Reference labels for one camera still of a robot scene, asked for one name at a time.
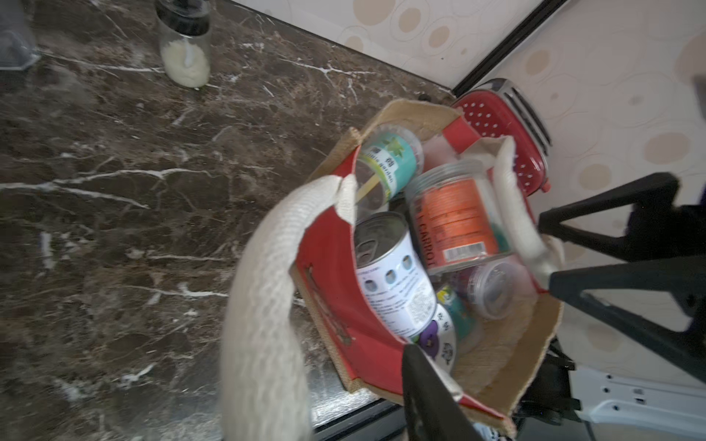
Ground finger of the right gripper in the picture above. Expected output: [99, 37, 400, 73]
[549, 255, 705, 382]
[538, 173, 680, 262]

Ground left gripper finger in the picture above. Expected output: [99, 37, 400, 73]
[402, 345, 482, 441]

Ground clear small seed jar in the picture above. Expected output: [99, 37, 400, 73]
[455, 257, 531, 321]

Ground orange label seed jar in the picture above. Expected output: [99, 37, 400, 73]
[404, 160, 513, 276]

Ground burlap canvas bag red lining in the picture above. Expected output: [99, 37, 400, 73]
[220, 99, 564, 440]

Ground teal label seed jar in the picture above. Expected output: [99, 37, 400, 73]
[355, 123, 425, 214]

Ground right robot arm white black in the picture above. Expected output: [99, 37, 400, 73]
[507, 173, 705, 438]

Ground purple flower label jar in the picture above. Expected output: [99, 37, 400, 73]
[412, 303, 458, 373]

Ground white purple label can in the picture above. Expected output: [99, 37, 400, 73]
[354, 212, 437, 338]

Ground red silver toaster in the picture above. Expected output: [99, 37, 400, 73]
[452, 78, 553, 197]

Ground glass shaker jar black lid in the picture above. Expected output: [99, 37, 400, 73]
[154, 0, 211, 89]

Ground clear plastic cup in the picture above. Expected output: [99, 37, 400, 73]
[0, 0, 40, 71]

